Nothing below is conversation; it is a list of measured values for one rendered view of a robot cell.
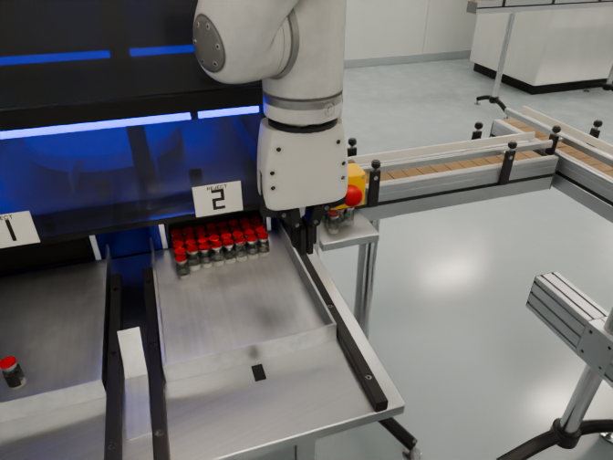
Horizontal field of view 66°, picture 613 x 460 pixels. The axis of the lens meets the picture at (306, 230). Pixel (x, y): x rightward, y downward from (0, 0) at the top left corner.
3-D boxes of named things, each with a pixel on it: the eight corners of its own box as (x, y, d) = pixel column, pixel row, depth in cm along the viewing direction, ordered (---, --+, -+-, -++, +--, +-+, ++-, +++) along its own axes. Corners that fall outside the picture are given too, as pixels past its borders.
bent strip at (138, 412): (125, 359, 72) (117, 330, 68) (146, 354, 72) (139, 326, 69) (127, 440, 60) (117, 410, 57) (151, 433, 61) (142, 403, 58)
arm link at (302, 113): (330, 74, 54) (329, 100, 56) (254, 81, 52) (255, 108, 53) (359, 96, 47) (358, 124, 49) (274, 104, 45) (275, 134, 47)
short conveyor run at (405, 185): (306, 236, 107) (306, 172, 98) (286, 203, 119) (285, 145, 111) (554, 192, 124) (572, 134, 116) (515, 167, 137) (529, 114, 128)
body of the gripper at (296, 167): (335, 93, 55) (332, 181, 61) (248, 102, 52) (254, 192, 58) (360, 114, 49) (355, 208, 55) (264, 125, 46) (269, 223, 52)
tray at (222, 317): (152, 252, 95) (150, 237, 93) (277, 230, 102) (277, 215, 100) (166, 382, 68) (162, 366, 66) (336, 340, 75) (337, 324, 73)
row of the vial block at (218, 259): (176, 267, 90) (172, 247, 88) (267, 250, 95) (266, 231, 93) (177, 275, 89) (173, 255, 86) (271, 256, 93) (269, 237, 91)
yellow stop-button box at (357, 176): (318, 194, 99) (319, 162, 95) (350, 189, 101) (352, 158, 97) (331, 212, 93) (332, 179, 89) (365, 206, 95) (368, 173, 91)
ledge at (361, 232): (302, 218, 110) (302, 211, 109) (354, 209, 113) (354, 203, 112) (322, 251, 98) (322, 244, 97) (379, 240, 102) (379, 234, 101)
